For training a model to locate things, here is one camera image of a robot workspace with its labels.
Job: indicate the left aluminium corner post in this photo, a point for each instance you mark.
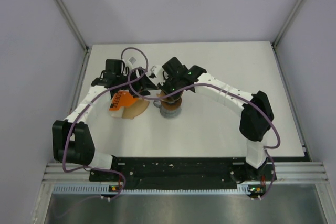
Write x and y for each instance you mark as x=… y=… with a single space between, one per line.
x=71 y=24

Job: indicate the right aluminium corner post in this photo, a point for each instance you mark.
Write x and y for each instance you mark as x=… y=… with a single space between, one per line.
x=294 y=11

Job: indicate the aluminium front rail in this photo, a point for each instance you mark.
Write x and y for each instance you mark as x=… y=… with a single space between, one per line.
x=286 y=172

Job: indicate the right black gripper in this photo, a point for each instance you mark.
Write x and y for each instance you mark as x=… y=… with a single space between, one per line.
x=163 y=87

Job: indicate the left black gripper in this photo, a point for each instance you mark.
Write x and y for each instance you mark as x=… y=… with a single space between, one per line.
x=142 y=85

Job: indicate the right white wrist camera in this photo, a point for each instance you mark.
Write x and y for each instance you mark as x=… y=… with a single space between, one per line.
x=156 y=74

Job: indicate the aluminium corner post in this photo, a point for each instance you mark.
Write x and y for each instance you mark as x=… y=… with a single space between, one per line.
x=71 y=24
x=294 y=11

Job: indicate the orange filter package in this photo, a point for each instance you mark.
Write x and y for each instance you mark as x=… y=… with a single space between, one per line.
x=125 y=106

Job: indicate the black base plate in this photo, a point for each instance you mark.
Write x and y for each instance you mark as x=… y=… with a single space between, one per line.
x=168 y=173

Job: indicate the grey slotted cable duct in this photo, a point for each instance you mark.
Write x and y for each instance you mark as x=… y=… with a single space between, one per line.
x=105 y=189

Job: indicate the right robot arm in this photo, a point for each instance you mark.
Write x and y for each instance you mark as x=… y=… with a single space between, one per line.
x=253 y=109

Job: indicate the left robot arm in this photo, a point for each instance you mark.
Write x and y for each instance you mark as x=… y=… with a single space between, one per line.
x=72 y=139

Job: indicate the brown wooden ring holder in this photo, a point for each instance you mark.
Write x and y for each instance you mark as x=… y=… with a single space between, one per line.
x=171 y=106

